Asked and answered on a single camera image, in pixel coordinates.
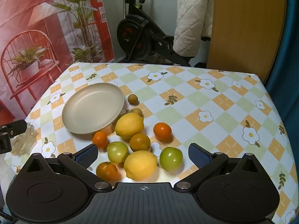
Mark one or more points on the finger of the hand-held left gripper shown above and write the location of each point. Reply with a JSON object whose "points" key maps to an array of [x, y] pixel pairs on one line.
{"points": [[14, 127]]}

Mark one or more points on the white quilted blanket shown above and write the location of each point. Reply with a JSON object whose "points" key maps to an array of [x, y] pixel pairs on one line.
{"points": [[191, 21]]}

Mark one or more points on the yellow lemon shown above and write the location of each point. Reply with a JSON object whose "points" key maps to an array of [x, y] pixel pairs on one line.
{"points": [[129, 125], [140, 165]]}

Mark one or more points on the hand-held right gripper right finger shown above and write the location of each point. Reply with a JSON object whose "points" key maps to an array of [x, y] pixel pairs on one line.
{"points": [[199, 156]]}

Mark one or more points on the orange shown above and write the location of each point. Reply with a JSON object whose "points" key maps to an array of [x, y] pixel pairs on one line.
{"points": [[162, 130], [100, 140], [139, 142], [107, 171]]}

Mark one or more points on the green apple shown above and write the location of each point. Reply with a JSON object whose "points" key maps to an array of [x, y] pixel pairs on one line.
{"points": [[118, 152], [171, 158]]}

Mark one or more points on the teal curtain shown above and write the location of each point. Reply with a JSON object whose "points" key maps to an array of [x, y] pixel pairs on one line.
{"points": [[285, 74]]}

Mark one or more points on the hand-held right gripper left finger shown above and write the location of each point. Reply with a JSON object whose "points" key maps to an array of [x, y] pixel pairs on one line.
{"points": [[86, 155]]}

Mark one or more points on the clear glass object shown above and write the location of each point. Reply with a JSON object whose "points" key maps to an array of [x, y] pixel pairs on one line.
{"points": [[24, 140]]}

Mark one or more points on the printed backdrop cloth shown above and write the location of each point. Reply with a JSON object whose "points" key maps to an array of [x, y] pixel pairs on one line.
{"points": [[46, 39]]}

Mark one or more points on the black exercise bike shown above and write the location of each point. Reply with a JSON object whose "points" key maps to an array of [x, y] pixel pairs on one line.
{"points": [[137, 35]]}

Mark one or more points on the small brown kiwi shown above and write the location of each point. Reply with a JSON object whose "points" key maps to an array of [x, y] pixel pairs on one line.
{"points": [[136, 111], [133, 98]]}

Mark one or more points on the wooden board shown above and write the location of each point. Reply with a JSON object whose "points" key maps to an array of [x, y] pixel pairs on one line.
{"points": [[245, 28]]}

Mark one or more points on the beige round plate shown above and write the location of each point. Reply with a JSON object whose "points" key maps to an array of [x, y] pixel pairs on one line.
{"points": [[91, 109]]}

